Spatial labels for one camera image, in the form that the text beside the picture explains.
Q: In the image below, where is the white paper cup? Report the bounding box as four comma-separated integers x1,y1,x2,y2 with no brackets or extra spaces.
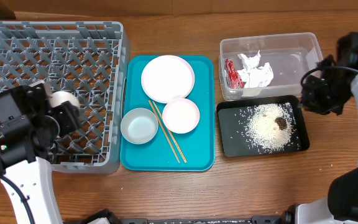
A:
49,91,80,109

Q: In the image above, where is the brown food chunk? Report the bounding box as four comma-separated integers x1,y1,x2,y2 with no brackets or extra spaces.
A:
275,117,287,130

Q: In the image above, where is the white napkin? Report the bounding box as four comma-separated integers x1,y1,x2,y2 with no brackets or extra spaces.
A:
237,52,273,88

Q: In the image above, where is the pile of white rice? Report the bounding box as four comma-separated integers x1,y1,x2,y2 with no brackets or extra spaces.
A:
234,103,301,155

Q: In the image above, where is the red snack wrapper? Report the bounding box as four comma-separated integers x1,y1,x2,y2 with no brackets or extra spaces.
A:
224,58,244,89

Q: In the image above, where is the grey shallow bowl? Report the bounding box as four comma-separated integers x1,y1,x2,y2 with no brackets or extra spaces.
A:
121,108,158,144

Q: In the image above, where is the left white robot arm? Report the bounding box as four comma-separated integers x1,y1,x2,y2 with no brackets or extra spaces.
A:
0,80,81,223

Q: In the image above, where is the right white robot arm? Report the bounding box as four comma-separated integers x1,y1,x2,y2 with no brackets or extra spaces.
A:
280,32,358,224

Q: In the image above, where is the clear plastic waste bin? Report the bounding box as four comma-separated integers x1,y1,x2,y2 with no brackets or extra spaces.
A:
219,32,323,101

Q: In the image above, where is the grey plastic dish rack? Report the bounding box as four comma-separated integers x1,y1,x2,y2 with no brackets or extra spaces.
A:
0,21,131,174

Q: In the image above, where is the right wooden chopstick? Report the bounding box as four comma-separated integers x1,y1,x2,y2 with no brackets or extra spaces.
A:
151,100,187,163

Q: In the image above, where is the wooden chopstick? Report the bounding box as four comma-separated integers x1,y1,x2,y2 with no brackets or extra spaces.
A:
151,100,187,163
148,100,180,164

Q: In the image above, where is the large white round plate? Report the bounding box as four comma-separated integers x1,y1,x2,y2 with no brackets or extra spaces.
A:
141,55,195,104

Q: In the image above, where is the left wooden chopstick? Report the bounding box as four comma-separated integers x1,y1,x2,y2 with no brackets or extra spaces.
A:
148,100,180,164

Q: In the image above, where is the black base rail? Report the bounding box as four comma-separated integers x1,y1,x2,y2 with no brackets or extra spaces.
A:
80,209,281,224

